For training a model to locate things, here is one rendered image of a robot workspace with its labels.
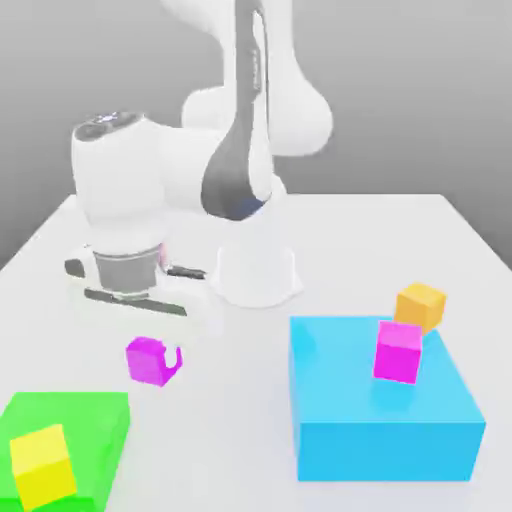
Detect small orange cube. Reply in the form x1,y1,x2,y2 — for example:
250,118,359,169
393,281,448,337

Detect small purple cube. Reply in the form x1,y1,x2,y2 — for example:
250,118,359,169
125,336,184,388

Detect small yellow cube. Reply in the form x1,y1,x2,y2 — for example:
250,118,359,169
8,423,78,512

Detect large green box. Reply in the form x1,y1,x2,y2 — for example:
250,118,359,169
0,391,132,512

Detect large blue box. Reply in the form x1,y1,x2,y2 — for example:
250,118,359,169
288,315,488,484

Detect small magenta cube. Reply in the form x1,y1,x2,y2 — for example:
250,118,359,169
372,319,424,386

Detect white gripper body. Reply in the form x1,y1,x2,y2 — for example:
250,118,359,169
70,284,226,338

